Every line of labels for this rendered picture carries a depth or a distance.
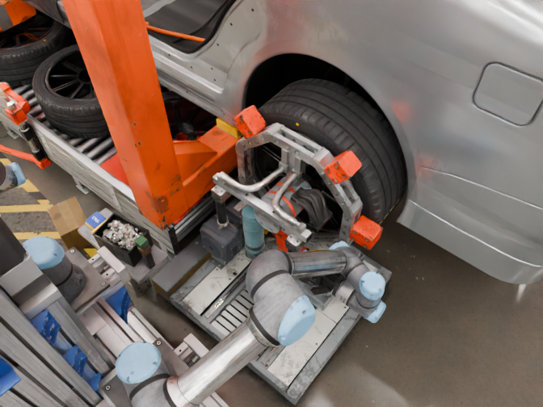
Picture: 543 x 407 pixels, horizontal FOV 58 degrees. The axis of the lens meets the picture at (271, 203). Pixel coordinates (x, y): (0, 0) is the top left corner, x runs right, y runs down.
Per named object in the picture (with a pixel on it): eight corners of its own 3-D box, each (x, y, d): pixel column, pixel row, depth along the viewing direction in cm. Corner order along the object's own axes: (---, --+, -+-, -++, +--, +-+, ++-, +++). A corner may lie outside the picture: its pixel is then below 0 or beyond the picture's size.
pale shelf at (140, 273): (169, 258, 219) (167, 255, 217) (141, 285, 211) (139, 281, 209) (107, 211, 236) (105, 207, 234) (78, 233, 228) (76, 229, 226)
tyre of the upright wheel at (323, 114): (266, 56, 193) (283, 176, 241) (225, 86, 182) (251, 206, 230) (418, 107, 161) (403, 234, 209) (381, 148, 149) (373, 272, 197)
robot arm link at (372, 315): (389, 300, 154) (385, 311, 161) (360, 280, 158) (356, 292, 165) (376, 317, 150) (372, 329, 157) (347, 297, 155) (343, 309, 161)
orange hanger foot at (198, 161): (262, 145, 248) (260, 92, 221) (189, 210, 223) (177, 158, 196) (237, 132, 255) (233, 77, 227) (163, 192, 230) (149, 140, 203)
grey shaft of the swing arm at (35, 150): (52, 165, 304) (19, 103, 265) (45, 170, 301) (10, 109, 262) (44, 159, 308) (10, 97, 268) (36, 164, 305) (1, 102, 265)
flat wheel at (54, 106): (24, 127, 293) (7, 97, 275) (80, 62, 332) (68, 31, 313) (124, 149, 282) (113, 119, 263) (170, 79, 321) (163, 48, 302)
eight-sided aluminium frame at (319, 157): (350, 260, 200) (371, 172, 157) (341, 271, 197) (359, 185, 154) (250, 195, 221) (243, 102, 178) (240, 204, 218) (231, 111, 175)
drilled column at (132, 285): (152, 284, 258) (134, 241, 225) (137, 298, 254) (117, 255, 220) (139, 274, 262) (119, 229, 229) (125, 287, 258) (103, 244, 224)
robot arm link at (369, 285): (348, 269, 148) (343, 286, 157) (371, 297, 143) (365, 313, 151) (368, 257, 151) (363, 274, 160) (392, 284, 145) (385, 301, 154)
